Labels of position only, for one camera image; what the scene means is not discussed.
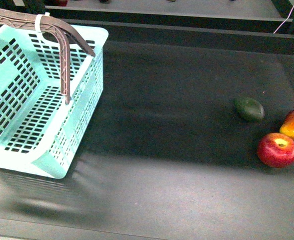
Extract light blue plastic basket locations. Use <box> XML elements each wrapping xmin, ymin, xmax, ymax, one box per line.
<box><xmin>0</xmin><ymin>25</ymin><xmax>108</xmax><ymax>179</ymax></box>

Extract green avocado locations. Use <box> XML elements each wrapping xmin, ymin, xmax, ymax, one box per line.
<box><xmin>234</xmin><ymin>96</ymin><xmax>265</xmax><ymax>122</ymax></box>

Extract brown basket handle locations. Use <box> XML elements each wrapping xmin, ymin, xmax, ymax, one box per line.
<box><xmin>0</xmin><ymin>8</ymin><xmax>95</xmax><ymax>104</ymax></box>

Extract red apple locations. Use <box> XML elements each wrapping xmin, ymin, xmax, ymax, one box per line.
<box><xmin>257</xmin><ymin>132</ymin><xmax>294</xmax><ymax>169</ymax></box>

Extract white cable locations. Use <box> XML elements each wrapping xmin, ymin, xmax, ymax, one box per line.
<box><xmin>273</xmin><ymin>1</ymin><xmax>294</xmax><ymax>34</ymax></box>

